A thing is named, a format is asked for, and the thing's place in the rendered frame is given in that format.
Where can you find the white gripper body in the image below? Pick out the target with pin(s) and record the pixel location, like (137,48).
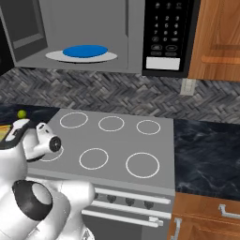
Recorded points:
(18,127)

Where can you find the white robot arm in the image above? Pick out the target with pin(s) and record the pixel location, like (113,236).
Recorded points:
(43,206)

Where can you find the yellow cheese wedge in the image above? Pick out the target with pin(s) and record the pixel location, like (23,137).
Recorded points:
(3,132)

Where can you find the black microwave door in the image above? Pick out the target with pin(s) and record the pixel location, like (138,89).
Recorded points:
(4,53)

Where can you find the grey microwave oven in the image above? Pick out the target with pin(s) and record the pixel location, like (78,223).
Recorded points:
(93,25)

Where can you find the green lime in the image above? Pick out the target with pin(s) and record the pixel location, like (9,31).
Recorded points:
(22,114)

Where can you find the white glass turntable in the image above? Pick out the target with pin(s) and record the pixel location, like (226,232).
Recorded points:
(56,57)

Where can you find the blue plate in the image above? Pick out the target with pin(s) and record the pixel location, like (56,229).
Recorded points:
(85,51)

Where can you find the dark stove knob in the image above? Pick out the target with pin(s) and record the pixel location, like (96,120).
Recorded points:
(96,196)
(148,205)
(111,198)
(130,201)

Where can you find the grey stove with hob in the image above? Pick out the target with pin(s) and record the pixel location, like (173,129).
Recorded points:
(125,143)

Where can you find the wooden drawer front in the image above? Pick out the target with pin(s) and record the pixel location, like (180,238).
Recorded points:
(200,204)

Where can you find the wooden base cupboard door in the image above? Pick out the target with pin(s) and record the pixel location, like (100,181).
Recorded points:
(206,229)

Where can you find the white wall outlet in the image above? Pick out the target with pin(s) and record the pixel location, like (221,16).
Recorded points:
(188,86)

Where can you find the wooden wall cupboard door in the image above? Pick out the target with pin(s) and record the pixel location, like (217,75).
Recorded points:
(218,28)

